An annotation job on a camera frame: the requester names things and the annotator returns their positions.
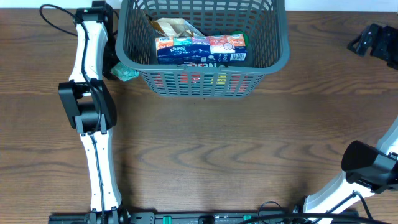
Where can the green lid jar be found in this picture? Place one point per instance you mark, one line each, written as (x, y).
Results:
(245, 36)

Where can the Kleenex tissue multipack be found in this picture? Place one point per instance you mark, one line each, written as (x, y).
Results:
(214, 49)

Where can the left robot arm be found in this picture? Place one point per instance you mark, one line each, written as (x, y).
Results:
(91, 110)

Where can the beige paper pouch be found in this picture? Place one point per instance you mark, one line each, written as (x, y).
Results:
(174, 27)

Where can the grey plastic basket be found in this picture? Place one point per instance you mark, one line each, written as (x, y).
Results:
(264, 23)

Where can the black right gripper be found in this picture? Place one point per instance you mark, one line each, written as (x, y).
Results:
(380, 50)

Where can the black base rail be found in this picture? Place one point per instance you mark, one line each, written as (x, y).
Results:
(183, 218)

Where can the teal packet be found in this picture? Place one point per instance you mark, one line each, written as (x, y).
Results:
(123, 72)

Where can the green Nescafe coffee bag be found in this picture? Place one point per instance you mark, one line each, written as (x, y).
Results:
(201, 65)

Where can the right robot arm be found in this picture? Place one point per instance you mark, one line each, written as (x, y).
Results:
(366, 170)

